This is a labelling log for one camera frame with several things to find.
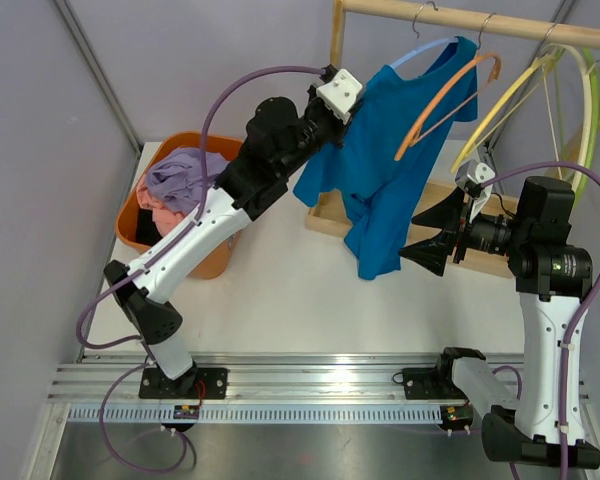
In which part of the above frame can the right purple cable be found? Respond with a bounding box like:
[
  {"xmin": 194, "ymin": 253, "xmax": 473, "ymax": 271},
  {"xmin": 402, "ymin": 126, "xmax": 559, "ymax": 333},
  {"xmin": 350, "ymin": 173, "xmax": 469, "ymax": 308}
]
[{"xmin": 474, "ymin": 162, "xmax": 600, "ymax": 480}]

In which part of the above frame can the black t shirt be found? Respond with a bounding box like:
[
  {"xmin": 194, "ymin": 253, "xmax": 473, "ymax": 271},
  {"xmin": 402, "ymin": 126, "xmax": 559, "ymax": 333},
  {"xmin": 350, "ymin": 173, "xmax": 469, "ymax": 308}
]
[{"xmin": 135, "ymin": 209, "xmax": 161, "ymax": 246}]

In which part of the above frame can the wooden clothes rack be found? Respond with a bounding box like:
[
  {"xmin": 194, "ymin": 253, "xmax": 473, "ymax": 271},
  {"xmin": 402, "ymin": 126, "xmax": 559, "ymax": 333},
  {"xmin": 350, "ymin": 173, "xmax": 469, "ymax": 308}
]
[{"xmin": 305, "ymin": 1, "xmax": 600, "ymax": 278}]

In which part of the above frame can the cream yellow hanger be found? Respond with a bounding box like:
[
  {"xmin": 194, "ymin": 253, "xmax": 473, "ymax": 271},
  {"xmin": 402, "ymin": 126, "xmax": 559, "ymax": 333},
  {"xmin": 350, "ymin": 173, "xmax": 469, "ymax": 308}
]
[{"xmin": 450, "ymin": 56, "xmax": 547, "ymax": 173}]

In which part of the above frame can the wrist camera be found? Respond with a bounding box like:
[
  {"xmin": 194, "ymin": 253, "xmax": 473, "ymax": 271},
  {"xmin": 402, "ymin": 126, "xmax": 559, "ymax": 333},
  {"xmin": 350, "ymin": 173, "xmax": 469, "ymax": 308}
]
[
  {"xmin": 455, "ymin": 159, "xmax": 495, "ymax": 223},
  {"xmin": 316, "ymin": 69, "xmax": 364, "ymax": 125}
]

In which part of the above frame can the lime green hanger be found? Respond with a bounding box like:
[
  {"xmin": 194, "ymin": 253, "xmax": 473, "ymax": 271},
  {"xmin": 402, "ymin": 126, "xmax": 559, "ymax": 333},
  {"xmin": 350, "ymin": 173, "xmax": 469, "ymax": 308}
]
[{"xmin": 543, "ymin": 43, "xmax": 600, "ymax": 204}]

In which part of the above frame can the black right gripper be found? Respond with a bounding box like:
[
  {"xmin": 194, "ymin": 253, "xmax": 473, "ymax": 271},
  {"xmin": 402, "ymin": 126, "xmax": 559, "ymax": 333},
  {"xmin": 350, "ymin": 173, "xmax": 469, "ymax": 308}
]
[{"xmin": 400, "ymin": 185, "xmax": 531, "ymax": 276}]

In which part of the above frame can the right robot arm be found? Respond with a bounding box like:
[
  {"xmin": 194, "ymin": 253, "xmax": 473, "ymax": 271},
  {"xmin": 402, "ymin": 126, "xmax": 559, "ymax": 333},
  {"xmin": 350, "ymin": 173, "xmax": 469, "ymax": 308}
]
[{"xmin": 400, "ymin": 176, "xmax": 600, "ymax": 469}]

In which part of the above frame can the blue t shirt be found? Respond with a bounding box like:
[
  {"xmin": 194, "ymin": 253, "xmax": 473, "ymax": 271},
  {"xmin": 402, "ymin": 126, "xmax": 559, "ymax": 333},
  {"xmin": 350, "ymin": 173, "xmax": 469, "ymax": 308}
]
[{"xmin": 293, "ymin": 37, "xmax": 478, "ymax": 280}]

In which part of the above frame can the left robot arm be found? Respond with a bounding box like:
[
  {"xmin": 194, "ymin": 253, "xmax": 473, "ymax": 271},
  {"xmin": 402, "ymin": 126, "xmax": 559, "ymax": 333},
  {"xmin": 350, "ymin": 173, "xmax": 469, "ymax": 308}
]
[{"xmin": 104, "ymin": 80, "xmax": 362, "ymax": 398}]

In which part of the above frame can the lilac t shirt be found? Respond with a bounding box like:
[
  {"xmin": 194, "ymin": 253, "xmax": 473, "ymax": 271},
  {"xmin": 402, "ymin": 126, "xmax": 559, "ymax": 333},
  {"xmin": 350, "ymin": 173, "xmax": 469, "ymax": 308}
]
[{"xmin": 145, "ymin": 147, "xmax": 229, "ymax": 215}]

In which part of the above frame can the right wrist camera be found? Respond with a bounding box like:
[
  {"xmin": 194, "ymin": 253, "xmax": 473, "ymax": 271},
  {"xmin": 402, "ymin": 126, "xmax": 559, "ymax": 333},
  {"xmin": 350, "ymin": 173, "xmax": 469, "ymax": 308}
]
[{"xmin": 455, "ymin": 159, "xmax": 495, "ymax": 223}]

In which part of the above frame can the pink t shirt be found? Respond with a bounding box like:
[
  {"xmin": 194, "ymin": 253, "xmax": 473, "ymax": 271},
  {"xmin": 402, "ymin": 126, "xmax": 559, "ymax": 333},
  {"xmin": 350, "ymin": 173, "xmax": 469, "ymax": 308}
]
[{"xmin": 135, "ymin": 175, "xmax": 186, "ymax": 237}]

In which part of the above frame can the orange brown hanger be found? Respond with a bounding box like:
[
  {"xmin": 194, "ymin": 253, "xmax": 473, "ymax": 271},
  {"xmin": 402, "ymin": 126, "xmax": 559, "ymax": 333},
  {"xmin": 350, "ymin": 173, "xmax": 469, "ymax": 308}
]
[{"xmin": 393, "ymin": 12, "xmax": 504, "ymax": 162}]

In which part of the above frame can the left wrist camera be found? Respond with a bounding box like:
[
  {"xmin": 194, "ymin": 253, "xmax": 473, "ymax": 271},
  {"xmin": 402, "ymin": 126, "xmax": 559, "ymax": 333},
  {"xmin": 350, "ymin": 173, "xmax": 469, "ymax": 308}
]
[{"xmin": 316, "ymin": 69, "xmax": 364, "ymax": 125}]

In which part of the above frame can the orange plastic basket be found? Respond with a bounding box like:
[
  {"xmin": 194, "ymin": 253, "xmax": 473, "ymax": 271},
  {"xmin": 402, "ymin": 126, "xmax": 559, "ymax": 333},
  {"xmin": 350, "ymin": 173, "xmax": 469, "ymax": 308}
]
[{"xmin": 115, "ymin": 131, "xmax": 242, "ymax": 280}]

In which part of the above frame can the light blue hanger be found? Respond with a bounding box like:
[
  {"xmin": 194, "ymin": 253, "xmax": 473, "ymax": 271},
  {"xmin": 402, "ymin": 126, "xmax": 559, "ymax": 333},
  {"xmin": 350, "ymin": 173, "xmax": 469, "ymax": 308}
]
[{"xmin": 390, "ymin": 1, "xmax": 458, "ymax": 71}]

